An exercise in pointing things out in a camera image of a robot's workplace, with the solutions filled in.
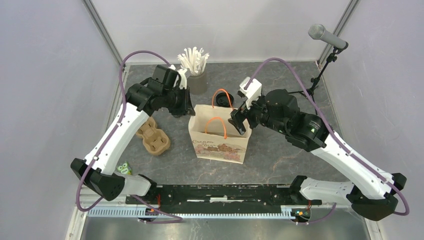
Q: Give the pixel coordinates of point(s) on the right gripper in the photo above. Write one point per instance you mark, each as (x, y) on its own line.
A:
(238, 115)

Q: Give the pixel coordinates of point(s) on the white wrapped straws bundle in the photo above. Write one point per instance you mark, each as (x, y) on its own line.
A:
(194, 59)

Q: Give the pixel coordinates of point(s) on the green owl number tile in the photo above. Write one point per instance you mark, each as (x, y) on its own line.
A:
(124, 168)

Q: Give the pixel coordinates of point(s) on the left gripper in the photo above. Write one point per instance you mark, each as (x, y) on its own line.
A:
(187, 108)

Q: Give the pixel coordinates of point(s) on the brown paper takeout bag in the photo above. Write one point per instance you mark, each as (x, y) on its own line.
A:
(214, 138)

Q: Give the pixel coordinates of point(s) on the black microphone stand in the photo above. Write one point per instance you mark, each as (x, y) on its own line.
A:
(315, 80)

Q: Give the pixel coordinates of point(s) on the grey microphone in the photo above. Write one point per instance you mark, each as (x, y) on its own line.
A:
(319, 32)

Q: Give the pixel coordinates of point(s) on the grey straw holder cup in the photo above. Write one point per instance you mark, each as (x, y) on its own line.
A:
(198, 84)

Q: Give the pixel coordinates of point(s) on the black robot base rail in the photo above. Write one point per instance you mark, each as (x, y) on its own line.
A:
(222, 201)

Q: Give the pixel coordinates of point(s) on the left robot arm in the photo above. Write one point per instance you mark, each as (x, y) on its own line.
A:
(166, 88)

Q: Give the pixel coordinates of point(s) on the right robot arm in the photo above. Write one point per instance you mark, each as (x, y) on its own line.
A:
(370, 192)

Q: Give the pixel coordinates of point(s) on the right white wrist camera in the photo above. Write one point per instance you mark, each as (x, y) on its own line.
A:
(251, 90)

